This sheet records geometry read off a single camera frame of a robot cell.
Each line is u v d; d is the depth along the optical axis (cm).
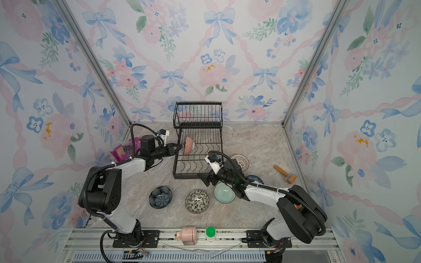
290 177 93
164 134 85
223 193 86
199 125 86
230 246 73
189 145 95
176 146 86
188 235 68
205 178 72
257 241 73
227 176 71
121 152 97
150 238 75
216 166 73
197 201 84
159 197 85
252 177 88
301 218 43
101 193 48
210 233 68
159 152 80
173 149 84
